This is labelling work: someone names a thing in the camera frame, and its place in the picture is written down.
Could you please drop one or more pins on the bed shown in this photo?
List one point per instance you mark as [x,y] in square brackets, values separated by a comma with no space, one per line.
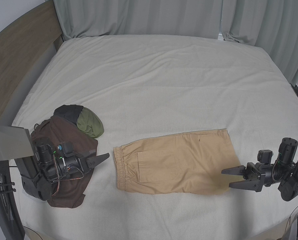
[164,84]

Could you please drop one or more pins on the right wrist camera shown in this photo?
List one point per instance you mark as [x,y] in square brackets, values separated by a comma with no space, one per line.
[264,156]

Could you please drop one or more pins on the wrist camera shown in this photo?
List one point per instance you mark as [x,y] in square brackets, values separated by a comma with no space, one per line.
[69,149]
[264,156]

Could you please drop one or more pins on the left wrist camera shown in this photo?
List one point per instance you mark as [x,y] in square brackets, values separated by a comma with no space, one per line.
[69,149]

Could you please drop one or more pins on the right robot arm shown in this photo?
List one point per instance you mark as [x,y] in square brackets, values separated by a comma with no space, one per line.
[288,174]

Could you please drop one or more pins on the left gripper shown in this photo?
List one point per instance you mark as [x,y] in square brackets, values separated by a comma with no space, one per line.
[75,164]

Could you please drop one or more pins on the olive green garment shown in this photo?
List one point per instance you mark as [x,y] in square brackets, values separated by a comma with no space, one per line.
[91,124]

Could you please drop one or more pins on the brown garment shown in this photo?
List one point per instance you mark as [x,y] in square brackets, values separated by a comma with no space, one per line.
[74,140]

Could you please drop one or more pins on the black garment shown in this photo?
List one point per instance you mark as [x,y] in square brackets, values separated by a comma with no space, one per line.
[66,112]

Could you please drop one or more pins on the pale green curtain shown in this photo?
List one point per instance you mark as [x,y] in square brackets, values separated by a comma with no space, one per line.
[268,14]
[139,9]

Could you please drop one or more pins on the tan shorts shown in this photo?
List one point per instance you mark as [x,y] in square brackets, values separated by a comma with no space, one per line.
[176,164]

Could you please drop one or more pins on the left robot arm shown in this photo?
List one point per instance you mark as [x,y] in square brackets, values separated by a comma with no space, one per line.
[11,144]

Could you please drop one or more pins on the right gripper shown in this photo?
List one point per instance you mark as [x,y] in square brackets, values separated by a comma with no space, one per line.
[257,175]

